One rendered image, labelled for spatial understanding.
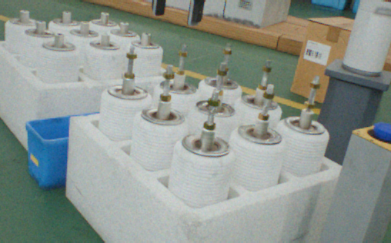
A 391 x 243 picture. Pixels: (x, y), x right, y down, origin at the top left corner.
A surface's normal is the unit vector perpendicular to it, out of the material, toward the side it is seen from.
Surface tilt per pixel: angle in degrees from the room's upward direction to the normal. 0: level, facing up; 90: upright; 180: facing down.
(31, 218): 0
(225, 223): 90
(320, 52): 90
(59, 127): 88
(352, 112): 90
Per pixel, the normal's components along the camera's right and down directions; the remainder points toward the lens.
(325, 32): -0.69, 0.18
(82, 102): 0.59, 0.39
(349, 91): -0.44, 0.28
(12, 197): 0.15, -0.92
